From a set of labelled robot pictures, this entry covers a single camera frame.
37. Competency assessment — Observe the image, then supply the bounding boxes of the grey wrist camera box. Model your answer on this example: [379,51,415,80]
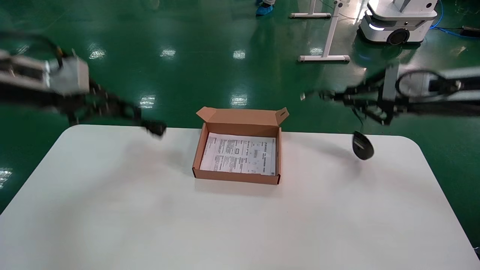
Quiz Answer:
[45,51,90,95]
[382,64,400,103]

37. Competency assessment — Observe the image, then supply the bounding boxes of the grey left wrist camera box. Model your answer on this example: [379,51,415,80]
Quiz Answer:
[45,51,90,95]

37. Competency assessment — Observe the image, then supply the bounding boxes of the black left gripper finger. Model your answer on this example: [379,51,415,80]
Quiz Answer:
[67,107,150,127]
[88,84,144,117]

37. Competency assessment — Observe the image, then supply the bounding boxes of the black power cable with plug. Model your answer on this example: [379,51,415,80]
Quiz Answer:
[139,118,168,138]

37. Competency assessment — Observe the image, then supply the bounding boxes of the white printed instruction sheet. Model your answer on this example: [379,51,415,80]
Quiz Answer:
[199,133,277,176]

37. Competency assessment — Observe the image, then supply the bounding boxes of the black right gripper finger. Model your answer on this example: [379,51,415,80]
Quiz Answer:
[337,97,392,126]
[319,71,387,104]

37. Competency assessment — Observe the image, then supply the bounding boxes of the white metal stand leg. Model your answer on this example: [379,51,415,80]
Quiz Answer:
[289,0,332,20]
[298,0,351,63]

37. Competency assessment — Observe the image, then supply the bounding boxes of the brown cardboard box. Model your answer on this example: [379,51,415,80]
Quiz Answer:
[192,106,290,185]

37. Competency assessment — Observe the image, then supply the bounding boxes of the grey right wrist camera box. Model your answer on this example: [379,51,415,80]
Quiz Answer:
[382,64,400,103]

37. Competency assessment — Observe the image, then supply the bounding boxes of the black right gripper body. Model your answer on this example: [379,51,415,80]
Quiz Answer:
[375,96,413,126]

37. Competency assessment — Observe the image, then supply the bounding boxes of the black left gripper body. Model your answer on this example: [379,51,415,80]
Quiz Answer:
[52,92,99,122]

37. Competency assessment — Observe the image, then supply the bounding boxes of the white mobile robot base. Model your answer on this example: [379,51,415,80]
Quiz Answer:
[358,0,438,46]

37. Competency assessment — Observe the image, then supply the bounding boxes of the blue floor cable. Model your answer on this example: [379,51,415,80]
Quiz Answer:
[429,0,480,40]

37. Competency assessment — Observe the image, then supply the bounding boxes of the black wired computer mouse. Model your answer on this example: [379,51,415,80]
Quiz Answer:
[300,91,375,161]

